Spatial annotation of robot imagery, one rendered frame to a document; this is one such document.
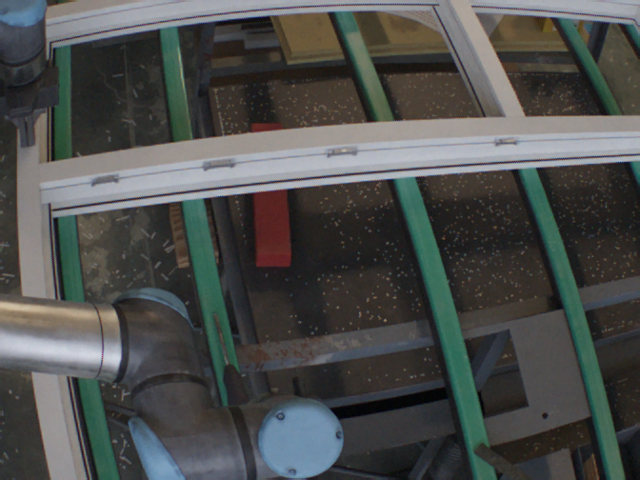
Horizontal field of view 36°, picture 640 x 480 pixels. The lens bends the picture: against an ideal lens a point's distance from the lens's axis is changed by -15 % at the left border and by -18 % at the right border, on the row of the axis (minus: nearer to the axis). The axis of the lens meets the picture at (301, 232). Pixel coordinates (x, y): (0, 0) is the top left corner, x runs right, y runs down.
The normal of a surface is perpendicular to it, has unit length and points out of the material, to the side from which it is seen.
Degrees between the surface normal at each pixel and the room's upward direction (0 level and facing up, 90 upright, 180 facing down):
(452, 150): 90
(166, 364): 1
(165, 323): 20
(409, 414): 0
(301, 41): 0
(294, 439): 32
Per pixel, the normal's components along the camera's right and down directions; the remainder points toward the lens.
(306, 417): 0.28, -0.06
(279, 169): 0.20, 0.81
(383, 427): 0.10, -0.58
